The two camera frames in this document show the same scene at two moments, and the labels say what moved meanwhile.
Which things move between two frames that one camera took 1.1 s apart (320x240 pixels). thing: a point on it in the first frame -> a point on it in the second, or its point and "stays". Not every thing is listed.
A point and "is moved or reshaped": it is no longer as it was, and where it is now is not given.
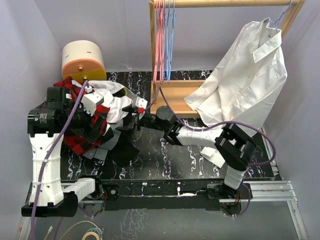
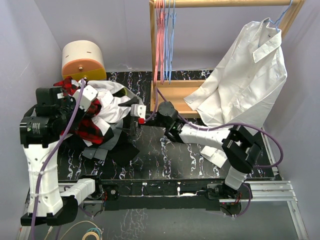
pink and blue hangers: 160,12 stays
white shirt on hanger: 246,85 stays
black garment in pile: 124,150 stays
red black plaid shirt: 78,144 is moved or reshaped
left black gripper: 88,132 -> 83,113
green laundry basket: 121,93 stays
